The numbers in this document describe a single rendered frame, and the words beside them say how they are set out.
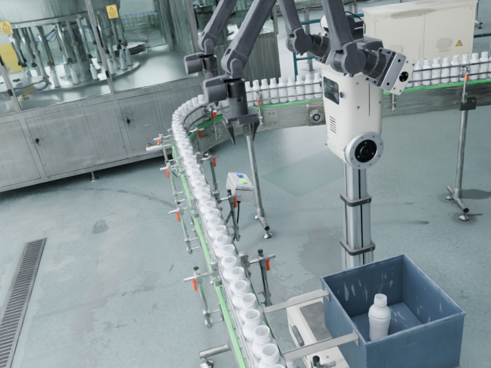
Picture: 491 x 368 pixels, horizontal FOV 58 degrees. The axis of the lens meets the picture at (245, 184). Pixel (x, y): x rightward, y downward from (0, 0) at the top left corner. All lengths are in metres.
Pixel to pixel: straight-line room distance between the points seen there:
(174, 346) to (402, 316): 1.47
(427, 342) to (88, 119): 4.02
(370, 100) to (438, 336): 0.84
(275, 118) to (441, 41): 2.92
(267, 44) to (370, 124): 5.20
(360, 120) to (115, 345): 1.96
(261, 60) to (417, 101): 3.97
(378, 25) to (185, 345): 4.00
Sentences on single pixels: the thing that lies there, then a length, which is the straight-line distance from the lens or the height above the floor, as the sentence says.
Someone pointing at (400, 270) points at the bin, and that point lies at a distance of 1.68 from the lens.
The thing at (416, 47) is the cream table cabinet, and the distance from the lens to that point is 5.58.
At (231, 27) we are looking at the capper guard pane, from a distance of 6.75.
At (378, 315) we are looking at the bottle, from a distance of 1.55.
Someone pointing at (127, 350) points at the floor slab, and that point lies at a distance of 2.86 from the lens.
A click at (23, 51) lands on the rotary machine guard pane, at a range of 4.79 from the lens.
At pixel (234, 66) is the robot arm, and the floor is 1.65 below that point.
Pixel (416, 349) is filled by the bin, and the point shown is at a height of 0.86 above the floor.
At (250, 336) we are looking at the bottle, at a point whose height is 1.12.
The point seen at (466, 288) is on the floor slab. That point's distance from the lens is 3.04.
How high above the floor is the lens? 1.93
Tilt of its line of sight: 27 degrees down
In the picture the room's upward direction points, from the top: 9 degrees counter-clockwise
